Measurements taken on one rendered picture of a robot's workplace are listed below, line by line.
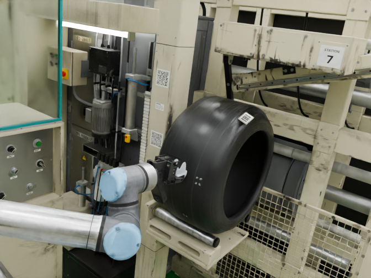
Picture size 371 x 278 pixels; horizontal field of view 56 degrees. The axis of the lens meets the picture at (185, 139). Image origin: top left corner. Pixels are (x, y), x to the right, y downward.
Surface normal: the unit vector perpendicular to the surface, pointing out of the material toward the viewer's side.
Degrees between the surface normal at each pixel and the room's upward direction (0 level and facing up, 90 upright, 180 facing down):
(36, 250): 90
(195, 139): 54
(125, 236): 73
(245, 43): 90
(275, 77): 90
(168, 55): 90
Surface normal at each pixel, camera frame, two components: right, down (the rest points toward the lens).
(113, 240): 0.24, 0.06
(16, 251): 0.79, 0.29
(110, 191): -0.58, -0.02
